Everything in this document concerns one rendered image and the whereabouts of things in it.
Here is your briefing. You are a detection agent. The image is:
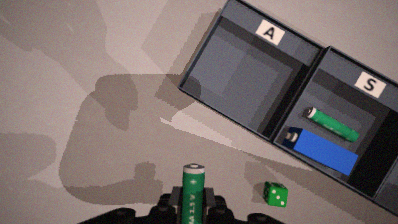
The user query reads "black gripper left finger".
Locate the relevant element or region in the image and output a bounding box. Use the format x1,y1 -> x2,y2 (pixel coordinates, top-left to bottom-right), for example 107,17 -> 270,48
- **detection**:
78,186 -> 183,224

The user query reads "dark grey three-compartment bin rack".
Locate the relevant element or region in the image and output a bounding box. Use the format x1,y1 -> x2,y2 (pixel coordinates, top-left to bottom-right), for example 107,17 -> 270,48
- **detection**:
177,0 -> 398,217

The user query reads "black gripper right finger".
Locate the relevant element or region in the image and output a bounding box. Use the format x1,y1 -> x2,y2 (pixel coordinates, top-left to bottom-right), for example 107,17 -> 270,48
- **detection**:
202,188 -> 285,224

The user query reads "green die with white pips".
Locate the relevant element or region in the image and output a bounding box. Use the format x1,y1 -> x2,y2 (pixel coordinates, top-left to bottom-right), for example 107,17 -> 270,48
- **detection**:
263,181 -> 288,208

